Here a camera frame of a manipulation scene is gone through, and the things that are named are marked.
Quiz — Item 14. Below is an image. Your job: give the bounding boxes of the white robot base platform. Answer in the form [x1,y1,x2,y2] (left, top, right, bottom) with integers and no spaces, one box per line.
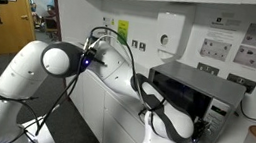
[20,114,65,143]

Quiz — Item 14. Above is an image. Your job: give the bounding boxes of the green clean after use sign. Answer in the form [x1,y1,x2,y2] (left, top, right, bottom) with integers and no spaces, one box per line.
[115,19,131,47]

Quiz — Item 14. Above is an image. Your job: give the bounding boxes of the small white wall label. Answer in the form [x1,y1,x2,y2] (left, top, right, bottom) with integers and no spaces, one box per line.
[101,17,112,28]

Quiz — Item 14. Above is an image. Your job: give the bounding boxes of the silver wall switch plate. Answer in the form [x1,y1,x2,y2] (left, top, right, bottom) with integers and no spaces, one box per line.
[130,39,139,50]

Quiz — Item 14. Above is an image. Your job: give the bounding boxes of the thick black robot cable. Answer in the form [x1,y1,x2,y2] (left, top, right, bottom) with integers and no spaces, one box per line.
[34,18,174,143]

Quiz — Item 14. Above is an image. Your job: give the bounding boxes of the white base cabinets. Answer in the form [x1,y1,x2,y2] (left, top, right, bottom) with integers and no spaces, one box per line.
[51,39,211,143]

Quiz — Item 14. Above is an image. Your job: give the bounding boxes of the thin black cable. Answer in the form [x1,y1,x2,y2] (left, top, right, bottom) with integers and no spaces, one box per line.
[0,83,53,143]

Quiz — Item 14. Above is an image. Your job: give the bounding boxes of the light grey robot cable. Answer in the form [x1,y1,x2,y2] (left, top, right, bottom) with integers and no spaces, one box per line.
[87,31,141,80]

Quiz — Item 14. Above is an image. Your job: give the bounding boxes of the dark office chair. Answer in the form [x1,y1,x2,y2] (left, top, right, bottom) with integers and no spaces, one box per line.
[40,13,61,36]

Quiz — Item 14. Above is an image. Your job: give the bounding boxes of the white paper towel dispenser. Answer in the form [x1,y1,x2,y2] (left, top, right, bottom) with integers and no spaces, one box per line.
[151,10,187,64]

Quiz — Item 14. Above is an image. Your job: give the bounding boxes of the coffee machine text poster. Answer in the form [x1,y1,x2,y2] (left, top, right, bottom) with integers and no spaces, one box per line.
[198,15,245,65]

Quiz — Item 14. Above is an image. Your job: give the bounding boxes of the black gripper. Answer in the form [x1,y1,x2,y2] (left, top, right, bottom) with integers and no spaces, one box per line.
[191,116,213,143]

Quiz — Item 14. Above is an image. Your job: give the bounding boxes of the metal door handle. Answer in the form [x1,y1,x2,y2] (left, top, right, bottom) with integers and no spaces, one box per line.
[19,14,31,22]

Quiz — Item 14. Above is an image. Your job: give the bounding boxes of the black wall socket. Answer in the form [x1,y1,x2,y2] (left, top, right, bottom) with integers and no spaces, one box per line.
[224,72,256,95]
[195,61,221,77]

